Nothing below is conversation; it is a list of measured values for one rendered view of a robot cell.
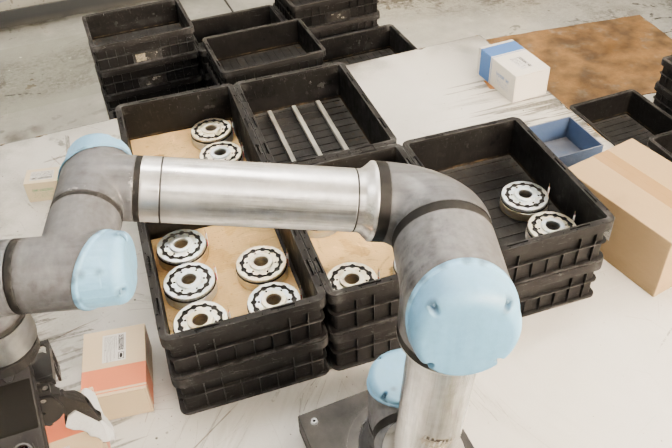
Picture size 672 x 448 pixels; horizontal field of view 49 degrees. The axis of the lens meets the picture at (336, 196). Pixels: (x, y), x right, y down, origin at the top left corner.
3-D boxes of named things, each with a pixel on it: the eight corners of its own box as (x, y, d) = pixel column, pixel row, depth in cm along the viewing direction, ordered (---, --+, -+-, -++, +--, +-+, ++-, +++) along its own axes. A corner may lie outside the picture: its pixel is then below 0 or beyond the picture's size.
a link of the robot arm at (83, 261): (130, 188, 76) (22, 196, 76) (116, 270, 68) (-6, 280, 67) (146, 241, 81) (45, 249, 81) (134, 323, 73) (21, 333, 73)
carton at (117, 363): (92, 358, 152) (83, 334, 148) (151, 346, 154) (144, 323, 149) (89, 424, 140) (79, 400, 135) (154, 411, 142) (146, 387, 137)
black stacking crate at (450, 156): (605, 263, 153) (617, 221, 146) (475, 299, 147) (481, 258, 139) (511, 156, 183) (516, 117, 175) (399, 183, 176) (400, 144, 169)
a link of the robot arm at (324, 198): (482, 140, 90) (60, 111, 82) (505, 202, 82) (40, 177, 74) (458, 209, 98) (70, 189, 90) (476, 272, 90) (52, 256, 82)
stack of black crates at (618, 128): (691, 193, 272) (709, 142, 258) (623, 215, 264) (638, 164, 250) (620, 137, 301) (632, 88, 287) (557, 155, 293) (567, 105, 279)
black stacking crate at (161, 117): (275, 211, 169) (270, 172, 162) (144, 242, 163) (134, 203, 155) (237, 121, 199) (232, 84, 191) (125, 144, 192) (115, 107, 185)
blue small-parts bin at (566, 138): (533, 185, 191) (537, 163, 187) (503, 153, 202) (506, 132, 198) (599, 166, 196) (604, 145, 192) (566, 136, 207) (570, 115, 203)
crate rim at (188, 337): (329, 307, 134) (328, 298, 132) (162, 352, 127) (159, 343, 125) (272, 179, 163) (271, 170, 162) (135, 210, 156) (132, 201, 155)
